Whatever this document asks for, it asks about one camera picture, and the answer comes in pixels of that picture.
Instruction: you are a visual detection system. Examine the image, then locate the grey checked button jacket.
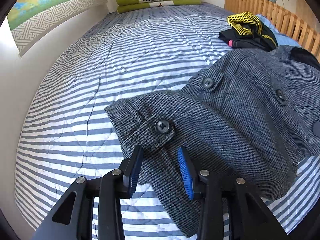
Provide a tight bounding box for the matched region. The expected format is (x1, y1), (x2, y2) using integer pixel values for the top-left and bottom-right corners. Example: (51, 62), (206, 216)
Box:
(105, 46), (319, 237)

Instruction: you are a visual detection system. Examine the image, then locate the blue white striped quilt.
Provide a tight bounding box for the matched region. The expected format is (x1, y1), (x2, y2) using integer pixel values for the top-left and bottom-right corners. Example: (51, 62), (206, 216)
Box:
(15, 3), (319, 239)

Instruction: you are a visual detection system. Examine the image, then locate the light blue shirt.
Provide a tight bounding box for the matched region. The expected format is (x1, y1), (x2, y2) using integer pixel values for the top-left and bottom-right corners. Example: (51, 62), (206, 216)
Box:
(257, 14), (300, 47)

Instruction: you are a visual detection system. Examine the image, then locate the green folded blanket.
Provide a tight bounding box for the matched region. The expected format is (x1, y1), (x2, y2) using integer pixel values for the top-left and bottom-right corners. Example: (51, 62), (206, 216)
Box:
(116, 0), (201, 14)

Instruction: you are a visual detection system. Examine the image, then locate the black yellow mesh garment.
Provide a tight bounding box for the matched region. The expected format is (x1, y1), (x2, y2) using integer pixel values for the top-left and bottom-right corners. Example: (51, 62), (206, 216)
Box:
(219, 12), (278, 52)

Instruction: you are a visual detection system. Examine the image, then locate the wooden slatted headboard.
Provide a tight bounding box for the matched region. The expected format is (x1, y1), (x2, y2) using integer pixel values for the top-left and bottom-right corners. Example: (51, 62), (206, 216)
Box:
(224, 0), (319, 59)

